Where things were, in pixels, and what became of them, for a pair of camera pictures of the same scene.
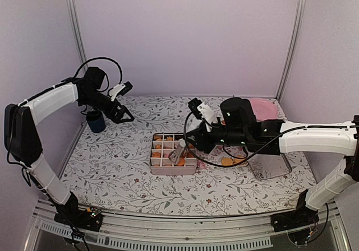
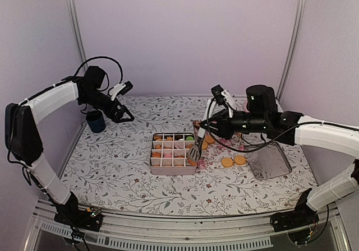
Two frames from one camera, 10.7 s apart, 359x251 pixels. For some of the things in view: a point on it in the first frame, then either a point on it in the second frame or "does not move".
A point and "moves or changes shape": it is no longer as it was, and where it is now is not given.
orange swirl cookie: [158, 138] does not move
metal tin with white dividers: [162, 145] does not move
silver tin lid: [267, 166] does not move
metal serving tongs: [176, 156] moves or changes shape
